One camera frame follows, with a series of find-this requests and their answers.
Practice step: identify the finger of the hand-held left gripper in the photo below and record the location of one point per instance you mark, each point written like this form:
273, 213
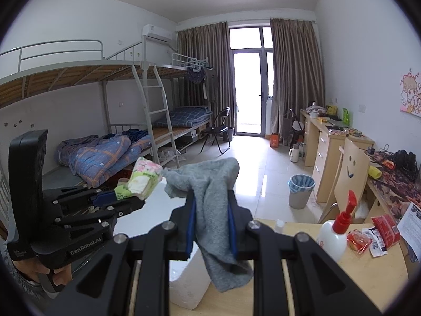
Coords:
130, 206
102, 198

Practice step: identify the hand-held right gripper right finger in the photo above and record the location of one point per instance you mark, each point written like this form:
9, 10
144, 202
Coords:
232, 228

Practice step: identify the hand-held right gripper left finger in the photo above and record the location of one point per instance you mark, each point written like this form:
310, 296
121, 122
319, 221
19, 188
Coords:
190, 227

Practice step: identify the white foam box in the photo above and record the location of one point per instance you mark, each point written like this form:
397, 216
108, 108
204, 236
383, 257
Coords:
158, 210

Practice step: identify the floral tissue pack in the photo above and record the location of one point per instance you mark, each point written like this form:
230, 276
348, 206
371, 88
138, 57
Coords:
144, 177

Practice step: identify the grey cloth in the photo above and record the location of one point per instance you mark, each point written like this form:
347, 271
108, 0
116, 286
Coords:
213, 184

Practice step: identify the person's left forearm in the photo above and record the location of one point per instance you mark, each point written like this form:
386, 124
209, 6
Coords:
18, 283

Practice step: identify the person's left hand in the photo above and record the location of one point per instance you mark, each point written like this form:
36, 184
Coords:
56, 275

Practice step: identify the blue starry quilt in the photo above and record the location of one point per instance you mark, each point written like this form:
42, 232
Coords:
98, 158

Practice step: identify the grey trash bin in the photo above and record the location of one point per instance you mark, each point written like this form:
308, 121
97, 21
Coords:
300, 197

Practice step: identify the grey metal bunk bed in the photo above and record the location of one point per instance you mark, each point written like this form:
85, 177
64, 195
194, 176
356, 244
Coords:
65, 72
184, 131

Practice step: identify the black bucket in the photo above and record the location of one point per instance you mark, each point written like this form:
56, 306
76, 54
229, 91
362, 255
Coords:
227, 134

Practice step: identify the white thermos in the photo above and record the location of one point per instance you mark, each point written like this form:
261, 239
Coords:
294, 154

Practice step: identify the orange bag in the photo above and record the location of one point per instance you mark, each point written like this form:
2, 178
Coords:
275, 141

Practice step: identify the white lotion bottle red pump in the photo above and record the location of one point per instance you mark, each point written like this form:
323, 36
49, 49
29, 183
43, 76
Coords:
330, 240

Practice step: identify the grey metal ladder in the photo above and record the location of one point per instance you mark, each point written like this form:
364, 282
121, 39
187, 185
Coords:
158, 110

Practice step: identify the black folding chair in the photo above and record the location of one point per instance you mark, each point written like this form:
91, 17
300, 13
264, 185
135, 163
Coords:
215, 128

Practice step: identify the blue plaid bedding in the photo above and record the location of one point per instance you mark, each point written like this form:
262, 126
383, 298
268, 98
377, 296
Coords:
184, 117

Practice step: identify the light wooden desk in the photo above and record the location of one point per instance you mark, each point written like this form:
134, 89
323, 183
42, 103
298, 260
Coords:
325, 158

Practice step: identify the black folded trolley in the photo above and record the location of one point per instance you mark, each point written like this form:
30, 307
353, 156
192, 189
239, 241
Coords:
291, 126

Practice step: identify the small red snack packet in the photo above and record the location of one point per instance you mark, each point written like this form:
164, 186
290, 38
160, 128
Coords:
358, 241

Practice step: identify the wooden chair with smiley face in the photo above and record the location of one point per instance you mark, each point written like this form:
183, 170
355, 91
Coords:
353, 168

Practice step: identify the white snack packet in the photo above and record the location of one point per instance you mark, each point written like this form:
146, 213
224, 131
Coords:
377, 246

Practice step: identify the dark hanging clothes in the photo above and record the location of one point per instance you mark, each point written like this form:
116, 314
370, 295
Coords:
197, 75

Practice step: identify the glass balcony door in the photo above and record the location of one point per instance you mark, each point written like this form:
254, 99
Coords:
250, 82

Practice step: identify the yellow pouch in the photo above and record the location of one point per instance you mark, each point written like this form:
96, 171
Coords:
375, 171

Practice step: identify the large red snack packet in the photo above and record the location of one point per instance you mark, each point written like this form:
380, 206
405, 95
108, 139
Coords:
386, 228

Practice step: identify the green bag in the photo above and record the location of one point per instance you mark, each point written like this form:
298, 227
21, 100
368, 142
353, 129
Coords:
346, 116

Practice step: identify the brown curtain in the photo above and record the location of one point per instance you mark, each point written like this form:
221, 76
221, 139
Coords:
296, 72
210, 52

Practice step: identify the white air conditioner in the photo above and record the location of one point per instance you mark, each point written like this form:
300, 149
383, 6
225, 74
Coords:
158, 34

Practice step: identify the printed paper sheet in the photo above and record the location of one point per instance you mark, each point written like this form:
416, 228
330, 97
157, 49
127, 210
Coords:
411, 220

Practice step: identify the black headphones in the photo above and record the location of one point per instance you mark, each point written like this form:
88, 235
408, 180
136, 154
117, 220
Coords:
405, 163

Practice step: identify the white wall socket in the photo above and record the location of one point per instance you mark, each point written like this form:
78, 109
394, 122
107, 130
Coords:
361, 108

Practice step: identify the pink wall poster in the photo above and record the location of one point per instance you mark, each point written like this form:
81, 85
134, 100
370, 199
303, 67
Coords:
411, 92

